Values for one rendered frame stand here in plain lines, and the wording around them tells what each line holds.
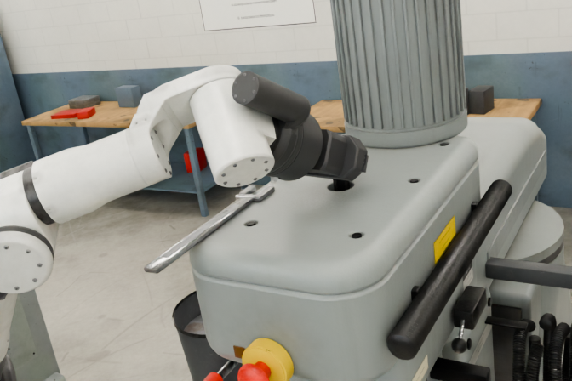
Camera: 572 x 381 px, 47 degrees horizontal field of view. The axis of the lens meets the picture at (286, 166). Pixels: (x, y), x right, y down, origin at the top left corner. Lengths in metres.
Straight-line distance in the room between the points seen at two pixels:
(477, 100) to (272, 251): 4.09
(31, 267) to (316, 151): 0.33
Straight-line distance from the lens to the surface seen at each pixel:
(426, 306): 0.77
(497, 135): 1.47
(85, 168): 0.70
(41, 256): 0.72
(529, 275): 1.20
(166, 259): 0.76
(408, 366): 0.86
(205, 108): 0.68
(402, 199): 0.83
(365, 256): 0.71
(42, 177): 0.71
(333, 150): 0.79
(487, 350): 1.24
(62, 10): 7.58
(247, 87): 0.66
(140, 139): 0.69
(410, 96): 1.00
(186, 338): 3.12
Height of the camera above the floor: 2.21
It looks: 19 degrees down
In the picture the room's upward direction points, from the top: 9 degrees counter-clockwise
